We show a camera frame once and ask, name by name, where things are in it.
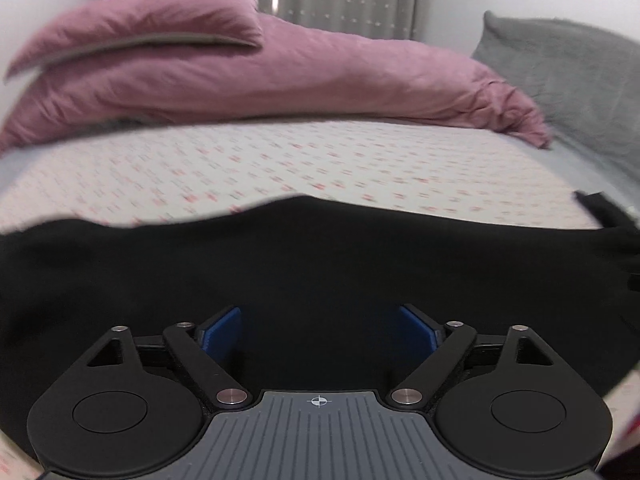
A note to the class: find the black fleece pants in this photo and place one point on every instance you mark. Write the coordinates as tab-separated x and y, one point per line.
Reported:
310	265

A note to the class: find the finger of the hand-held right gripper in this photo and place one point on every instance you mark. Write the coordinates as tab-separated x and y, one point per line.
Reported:
605	212

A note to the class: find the cherry print blanket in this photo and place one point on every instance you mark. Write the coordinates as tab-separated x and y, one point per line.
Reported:
300	165

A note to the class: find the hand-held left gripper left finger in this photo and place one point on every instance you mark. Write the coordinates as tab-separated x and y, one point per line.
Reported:
222	332

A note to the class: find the grey bed sheet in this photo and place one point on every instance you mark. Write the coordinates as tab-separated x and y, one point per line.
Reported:
570	160

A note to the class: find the pink duvet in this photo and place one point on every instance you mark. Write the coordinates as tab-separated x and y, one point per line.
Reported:
310	75

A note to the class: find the pink pillow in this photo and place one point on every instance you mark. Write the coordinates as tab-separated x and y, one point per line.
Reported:
150	17

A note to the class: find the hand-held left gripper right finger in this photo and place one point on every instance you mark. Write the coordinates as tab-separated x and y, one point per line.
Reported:
415	332

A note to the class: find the grey quilted pillow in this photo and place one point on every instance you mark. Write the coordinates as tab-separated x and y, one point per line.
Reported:
570	75

